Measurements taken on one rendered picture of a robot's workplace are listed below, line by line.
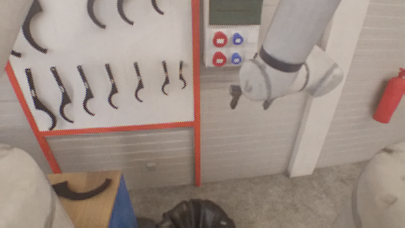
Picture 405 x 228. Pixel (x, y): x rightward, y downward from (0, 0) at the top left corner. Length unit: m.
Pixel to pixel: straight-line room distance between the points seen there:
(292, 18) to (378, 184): 0.24
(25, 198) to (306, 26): 0.40
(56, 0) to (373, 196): 1.74
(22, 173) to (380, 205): 0.34
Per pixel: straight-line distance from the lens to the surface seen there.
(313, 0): 0.34
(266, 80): 0.39
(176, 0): 1.53
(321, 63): 0.50
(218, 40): 1.43
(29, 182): 0.26
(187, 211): 1.52
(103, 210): 1.24
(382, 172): 0.27
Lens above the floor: 1.89
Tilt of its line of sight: 28 degrees down
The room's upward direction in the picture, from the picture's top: straight up
